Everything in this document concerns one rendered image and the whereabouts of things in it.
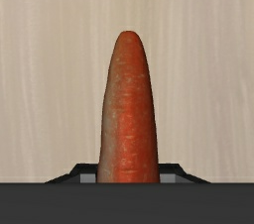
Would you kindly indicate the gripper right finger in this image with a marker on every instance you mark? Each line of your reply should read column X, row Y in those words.
column 170, row 171

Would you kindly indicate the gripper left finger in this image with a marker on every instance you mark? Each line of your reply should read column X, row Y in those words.
column 84, row 172

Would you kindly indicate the orange carrot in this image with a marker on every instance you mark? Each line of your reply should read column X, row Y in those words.
column 129, row 112

